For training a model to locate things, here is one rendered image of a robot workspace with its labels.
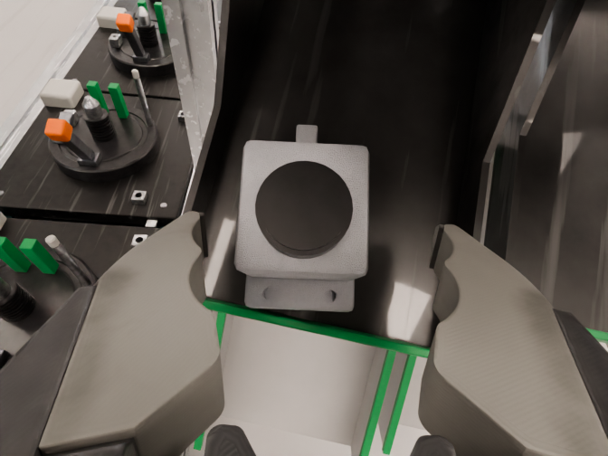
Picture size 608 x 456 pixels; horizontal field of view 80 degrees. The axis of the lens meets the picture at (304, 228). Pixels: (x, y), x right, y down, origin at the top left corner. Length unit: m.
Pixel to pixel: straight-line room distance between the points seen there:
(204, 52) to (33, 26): 1.00
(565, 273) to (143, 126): 0.53
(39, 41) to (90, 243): 0.70
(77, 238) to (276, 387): 0.30
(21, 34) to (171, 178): 0.70
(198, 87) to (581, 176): 0.21
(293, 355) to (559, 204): 0.22
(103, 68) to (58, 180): 0.26
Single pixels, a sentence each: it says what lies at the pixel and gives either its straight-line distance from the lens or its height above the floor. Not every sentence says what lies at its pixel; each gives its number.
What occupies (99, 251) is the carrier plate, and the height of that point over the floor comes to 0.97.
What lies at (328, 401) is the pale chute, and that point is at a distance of 0.35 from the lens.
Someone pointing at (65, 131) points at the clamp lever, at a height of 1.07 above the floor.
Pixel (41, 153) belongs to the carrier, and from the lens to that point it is 0.63.
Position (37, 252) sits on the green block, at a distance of 0.44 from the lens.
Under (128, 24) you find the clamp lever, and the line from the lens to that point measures 0.67.
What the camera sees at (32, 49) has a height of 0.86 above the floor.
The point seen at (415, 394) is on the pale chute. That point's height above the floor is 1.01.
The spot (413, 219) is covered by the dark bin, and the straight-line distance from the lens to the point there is 0.19.
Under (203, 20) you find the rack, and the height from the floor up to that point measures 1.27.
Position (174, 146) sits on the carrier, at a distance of 0.58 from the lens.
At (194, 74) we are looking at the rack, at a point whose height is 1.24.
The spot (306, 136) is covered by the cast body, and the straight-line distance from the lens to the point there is 0.17.
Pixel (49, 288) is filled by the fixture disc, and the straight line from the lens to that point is 0.46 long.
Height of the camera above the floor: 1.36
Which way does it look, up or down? 54 degrees down
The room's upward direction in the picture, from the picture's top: 10 degrees clockwise
